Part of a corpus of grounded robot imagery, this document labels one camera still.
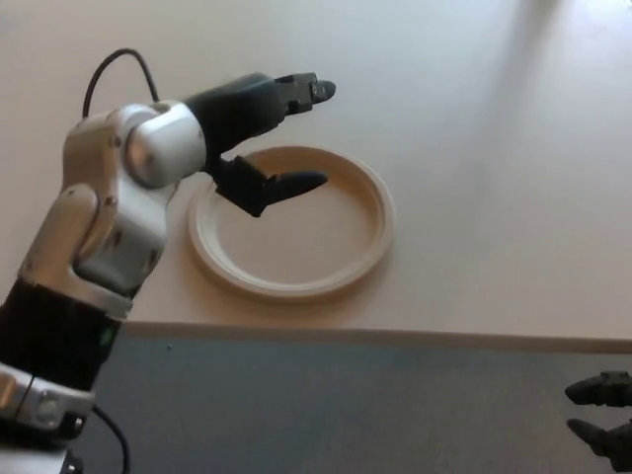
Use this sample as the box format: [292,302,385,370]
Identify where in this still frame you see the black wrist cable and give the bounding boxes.
[82,47,160,474]

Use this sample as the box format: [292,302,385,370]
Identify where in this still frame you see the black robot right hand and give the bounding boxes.
[564,369,632,473]

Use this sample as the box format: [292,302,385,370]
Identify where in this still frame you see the beige round paper plate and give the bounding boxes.
[188,144,397,303]

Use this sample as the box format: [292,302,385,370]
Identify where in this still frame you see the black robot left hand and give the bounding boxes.
[183,71,338,219]

